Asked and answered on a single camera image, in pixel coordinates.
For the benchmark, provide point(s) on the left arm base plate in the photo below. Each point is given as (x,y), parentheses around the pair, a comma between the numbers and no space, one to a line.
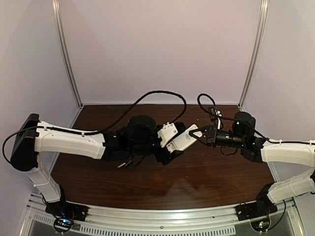
(66,212)

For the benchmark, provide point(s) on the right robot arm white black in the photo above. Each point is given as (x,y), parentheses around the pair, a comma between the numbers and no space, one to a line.
(256,148)

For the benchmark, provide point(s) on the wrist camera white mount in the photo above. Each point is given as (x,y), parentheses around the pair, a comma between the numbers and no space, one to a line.
(169,131)
(215,117)

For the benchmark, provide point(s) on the aluminium frame post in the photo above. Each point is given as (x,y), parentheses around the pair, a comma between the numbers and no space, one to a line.
(260,29)
(64,51)

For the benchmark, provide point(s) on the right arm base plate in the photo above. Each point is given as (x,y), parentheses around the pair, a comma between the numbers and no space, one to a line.
(245,211)

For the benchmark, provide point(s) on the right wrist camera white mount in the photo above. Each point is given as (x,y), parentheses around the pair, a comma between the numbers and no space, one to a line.
(215,117)

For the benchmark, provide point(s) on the white remote control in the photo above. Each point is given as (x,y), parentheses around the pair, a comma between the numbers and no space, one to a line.
(183,141)

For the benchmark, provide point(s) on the right aluminium frame post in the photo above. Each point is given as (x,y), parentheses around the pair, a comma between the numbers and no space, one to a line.
(260,29)

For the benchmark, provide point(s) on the left aluminium frame post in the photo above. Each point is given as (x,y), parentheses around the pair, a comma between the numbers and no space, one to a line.
(64,51)

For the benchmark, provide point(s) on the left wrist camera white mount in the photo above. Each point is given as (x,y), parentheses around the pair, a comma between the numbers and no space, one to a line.
(169,131)

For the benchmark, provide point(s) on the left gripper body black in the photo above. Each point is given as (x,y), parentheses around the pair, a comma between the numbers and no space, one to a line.
(161,155)

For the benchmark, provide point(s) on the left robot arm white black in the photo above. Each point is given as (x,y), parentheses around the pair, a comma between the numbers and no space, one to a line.
(142,136)

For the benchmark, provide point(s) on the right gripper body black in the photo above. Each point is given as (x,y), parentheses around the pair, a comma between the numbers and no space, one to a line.
(210,135)

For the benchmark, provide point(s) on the front aluminium rail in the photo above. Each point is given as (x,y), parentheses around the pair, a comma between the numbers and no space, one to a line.
(214,221)

